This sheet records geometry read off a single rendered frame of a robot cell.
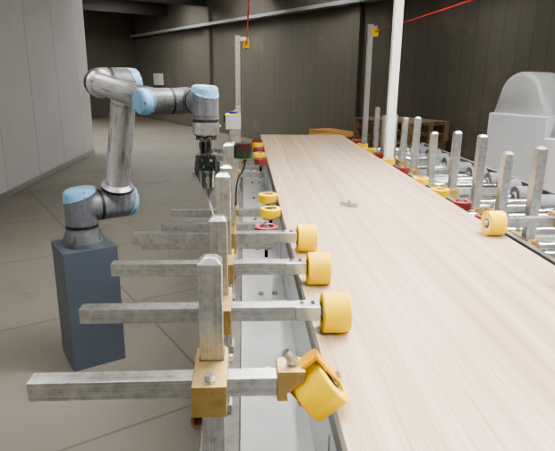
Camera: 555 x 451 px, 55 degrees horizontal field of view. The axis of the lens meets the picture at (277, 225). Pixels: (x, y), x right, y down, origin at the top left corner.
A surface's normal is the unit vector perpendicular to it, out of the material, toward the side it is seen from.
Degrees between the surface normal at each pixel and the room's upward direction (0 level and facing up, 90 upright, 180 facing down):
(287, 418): 0
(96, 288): 90
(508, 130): 90
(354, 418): 0
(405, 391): 0
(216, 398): 90
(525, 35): 90
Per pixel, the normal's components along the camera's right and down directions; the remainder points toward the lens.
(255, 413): 0.01, -0.96
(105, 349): 0.55, 0.23
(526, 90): -0.84, 0.14
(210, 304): 0.06, 0.27
